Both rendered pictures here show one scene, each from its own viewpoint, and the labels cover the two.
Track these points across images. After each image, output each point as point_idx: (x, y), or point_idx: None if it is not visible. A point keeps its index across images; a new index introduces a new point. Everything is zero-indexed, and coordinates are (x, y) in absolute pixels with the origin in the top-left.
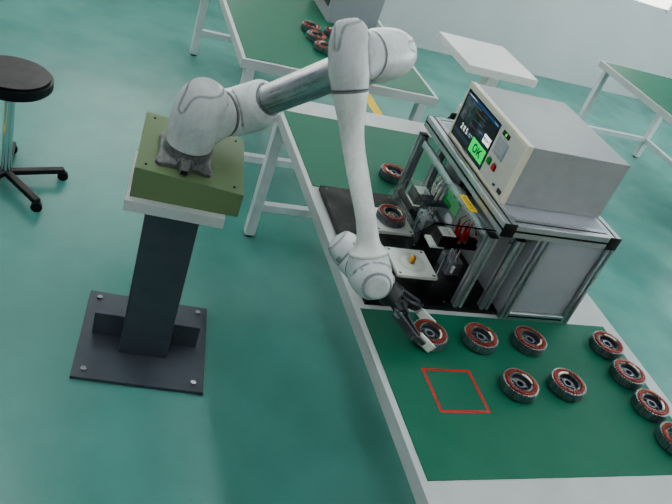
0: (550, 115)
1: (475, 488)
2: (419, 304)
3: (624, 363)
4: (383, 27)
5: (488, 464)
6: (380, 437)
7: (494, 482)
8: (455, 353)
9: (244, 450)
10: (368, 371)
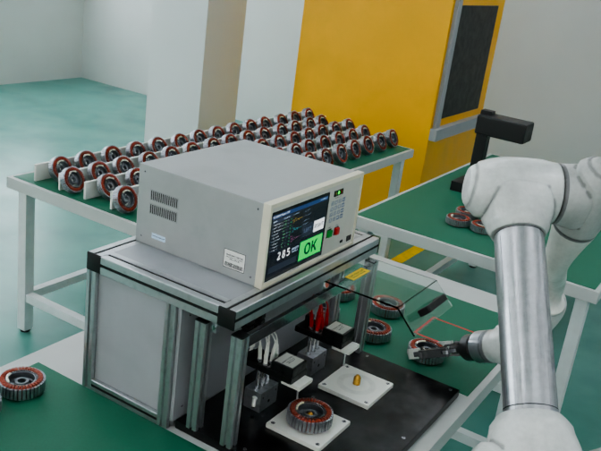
0: (226, 167)
1: None
2: (424, 349)
3: None
4: (533, 163)
5: (475, 310)
6: None
7: (481, 306)
8: (409, 341)
9: None
10: (496, 384)
